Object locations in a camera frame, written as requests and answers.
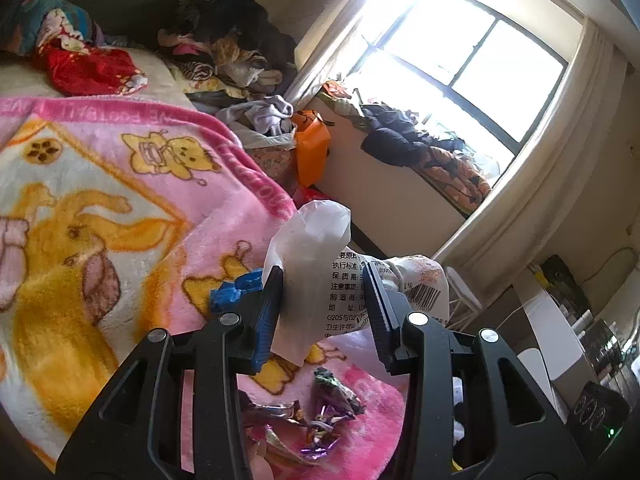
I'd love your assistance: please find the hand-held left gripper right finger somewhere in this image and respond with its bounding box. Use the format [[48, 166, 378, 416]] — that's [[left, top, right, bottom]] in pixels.
[[361, 261, 588, 480]]

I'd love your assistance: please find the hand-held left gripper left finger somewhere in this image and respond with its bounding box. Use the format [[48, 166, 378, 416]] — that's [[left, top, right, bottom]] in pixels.
[[55, 265, 286, 480]]

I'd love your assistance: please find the white printed plastic packaging bag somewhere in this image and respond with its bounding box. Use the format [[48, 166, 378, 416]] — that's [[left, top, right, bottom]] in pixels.
[[262, 200, 451, 366]]

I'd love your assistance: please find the blue crumpled wrapper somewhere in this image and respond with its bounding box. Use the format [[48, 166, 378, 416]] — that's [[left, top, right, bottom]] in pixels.
[[210, 269, 266, 316]]

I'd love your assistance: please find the white desk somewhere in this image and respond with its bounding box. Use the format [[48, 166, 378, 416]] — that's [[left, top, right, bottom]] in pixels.
[[510, 270, 597, 358]]

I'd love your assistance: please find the shiny purple candy wrapper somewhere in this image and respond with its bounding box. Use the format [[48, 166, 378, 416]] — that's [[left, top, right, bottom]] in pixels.
[[262, 422, 342, 467]]

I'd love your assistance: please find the black bag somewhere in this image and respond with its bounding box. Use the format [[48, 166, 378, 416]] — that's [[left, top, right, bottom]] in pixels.
[[541, 254, 592, 312]]

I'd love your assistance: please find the red plastic bag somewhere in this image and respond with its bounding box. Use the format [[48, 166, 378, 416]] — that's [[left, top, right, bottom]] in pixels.
[[295, 185, 332, 211]]

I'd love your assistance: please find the orange black patterned blanket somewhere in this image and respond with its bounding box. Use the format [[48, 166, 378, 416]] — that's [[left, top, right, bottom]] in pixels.
[[417, 147, 494, 217]]

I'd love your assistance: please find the dark padded jacket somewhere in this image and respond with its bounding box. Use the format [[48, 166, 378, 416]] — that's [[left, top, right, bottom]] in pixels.
[[360, 102, 467, 169]]

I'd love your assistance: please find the orange bag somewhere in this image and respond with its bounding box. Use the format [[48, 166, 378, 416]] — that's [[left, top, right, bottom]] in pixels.
[[291, 110, 332, 188]]

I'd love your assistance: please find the pink cartoon printed blanket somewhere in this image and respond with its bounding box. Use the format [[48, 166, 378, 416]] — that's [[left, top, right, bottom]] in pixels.
[[0, 96, 416, 480]]

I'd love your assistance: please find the grey white garment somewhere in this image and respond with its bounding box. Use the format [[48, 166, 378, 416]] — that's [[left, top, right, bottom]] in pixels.
[[216, 95, 296, 138]]

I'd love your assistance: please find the orange green cloth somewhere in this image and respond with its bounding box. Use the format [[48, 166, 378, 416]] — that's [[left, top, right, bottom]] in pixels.
[[321, 79, 362, 103]]

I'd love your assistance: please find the cream curtain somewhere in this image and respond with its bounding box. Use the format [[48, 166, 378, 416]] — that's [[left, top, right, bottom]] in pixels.
[[284, 0, 427, 107], [431, 22, 630, 277]]

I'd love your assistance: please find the cream fleece blanket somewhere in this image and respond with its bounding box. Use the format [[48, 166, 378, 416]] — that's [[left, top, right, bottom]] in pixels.
[[0, 47, 197, 112]]

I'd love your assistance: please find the window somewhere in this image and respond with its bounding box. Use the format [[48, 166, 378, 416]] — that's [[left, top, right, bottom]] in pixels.
[[345, 0, 587, 155]]

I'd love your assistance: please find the pile of mixed clothes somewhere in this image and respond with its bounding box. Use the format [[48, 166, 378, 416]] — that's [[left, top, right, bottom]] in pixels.
[[157, 0, 302, 102]]

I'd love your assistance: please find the red cloth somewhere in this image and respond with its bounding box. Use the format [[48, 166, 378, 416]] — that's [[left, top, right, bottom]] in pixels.
[[32, 40, 149, 97]]

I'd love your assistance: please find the dark headboard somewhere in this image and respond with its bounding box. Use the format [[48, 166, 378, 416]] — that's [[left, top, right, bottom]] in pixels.
[[50, 0, 197, 52]]

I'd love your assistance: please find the colourful patterned cloth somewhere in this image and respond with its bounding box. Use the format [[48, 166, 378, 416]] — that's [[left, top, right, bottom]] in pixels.
[[0, 0, 107, 57]]

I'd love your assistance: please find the white wire stool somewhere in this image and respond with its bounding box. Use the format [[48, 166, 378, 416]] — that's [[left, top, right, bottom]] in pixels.
[[444, 266, 484, 332]]

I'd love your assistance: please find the white cable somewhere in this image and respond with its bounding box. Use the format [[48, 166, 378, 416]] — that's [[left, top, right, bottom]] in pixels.
[[499, 304, 527, 332]]

